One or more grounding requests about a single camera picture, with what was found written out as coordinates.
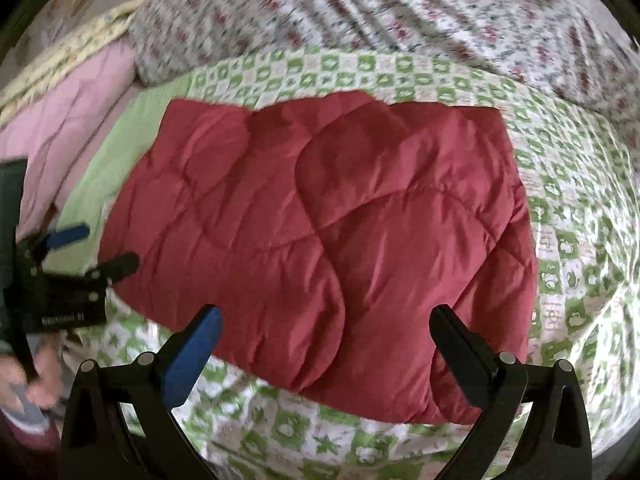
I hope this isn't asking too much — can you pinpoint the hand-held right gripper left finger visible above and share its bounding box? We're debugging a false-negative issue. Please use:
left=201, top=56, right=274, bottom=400
left=59, top=305, right=223, bottom=480

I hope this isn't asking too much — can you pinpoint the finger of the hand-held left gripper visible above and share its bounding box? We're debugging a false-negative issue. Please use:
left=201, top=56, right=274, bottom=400
left=82, top=252, right=141, bottom=286
left=15, top=224, right=92, bottom=262

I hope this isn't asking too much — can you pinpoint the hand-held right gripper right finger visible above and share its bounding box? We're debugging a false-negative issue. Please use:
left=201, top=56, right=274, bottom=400
left=429, top=304, right=593, bottom=480

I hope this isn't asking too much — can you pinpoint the red puffer jacket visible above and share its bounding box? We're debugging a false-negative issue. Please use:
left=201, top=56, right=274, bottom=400
left=97, top=90, right=540, bottom=426

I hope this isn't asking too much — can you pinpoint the person's left hand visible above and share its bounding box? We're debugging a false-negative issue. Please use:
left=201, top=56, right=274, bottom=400
left=0, top=342, right=65, bottom=411

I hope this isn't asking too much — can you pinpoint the light green bed sheet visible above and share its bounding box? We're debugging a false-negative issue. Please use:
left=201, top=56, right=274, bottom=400
left=47, top=82, right=193, bottom=276

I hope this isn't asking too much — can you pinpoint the pink quilt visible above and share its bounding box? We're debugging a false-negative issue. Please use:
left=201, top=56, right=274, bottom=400
left=0, top=40, right=138, bottom=241

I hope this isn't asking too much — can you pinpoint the person's dark red garment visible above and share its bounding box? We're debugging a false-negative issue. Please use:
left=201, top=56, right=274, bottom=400
left=0, top=400, right=62, bottom=480

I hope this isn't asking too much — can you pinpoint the green checked blanket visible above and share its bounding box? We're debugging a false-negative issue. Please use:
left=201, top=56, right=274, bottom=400
left=92, top=45, right=640, bottom=480

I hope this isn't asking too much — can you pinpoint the yellow patterned cloth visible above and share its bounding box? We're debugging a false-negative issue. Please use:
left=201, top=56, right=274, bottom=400
left=0, top=0, right=146, bottom=111

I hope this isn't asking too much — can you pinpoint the floral quilt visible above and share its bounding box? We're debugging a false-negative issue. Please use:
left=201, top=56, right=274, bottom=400
left=127, top=0, right=640, bottom=126

